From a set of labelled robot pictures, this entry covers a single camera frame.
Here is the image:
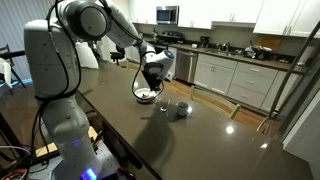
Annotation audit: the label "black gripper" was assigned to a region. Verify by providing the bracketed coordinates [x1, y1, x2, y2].
[142, 63, 163, 91]

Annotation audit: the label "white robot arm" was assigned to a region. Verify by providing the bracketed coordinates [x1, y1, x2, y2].
[24, 0, 174, 180]

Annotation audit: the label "white bowl with nuts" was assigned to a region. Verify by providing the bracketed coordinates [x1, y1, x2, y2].
[134, 88, 156, 103]

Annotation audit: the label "clear glass cup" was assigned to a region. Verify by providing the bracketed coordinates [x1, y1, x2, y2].
[160, 99, 170, 112]

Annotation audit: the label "stainless steel dishwasher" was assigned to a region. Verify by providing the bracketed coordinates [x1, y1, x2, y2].
[175, 49, 198, 83]

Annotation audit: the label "black office chair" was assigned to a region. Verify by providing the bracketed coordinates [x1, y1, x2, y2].
[111, 46, 125, 64]

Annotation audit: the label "black stove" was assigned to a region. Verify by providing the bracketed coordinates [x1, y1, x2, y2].
[155, 31, 184, 44]

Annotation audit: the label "stainless steel microwave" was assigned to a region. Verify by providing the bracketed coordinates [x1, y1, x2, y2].
[156, 6, 179, 25]

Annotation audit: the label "black coffee maker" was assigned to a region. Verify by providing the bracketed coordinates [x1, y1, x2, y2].
[200, 36, 210, 48]

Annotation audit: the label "kitchen sink faucet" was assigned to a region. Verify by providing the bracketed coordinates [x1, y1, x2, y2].
[222, 41, 230, 52]

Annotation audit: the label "wooden chair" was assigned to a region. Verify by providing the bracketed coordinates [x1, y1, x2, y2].
[190, 86, 241, 119]

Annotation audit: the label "white lower kitchen cabinets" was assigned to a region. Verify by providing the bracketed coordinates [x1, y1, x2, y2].
[194, 54, 286, 112]

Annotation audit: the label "white kitchen cabinets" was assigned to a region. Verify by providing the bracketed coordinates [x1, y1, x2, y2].
[128, 0, 320, 37]
[194, 54, 286, 112]

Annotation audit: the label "white upper kitchen cabinets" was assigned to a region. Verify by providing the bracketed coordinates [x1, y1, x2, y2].
[128, 0, 320, 37]

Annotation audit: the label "stainless steel refrigerator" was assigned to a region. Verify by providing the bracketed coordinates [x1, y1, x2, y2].
[268, 19, 320, 141]

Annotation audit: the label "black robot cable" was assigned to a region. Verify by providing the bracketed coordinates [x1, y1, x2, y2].
[43, 0, 165, 100]

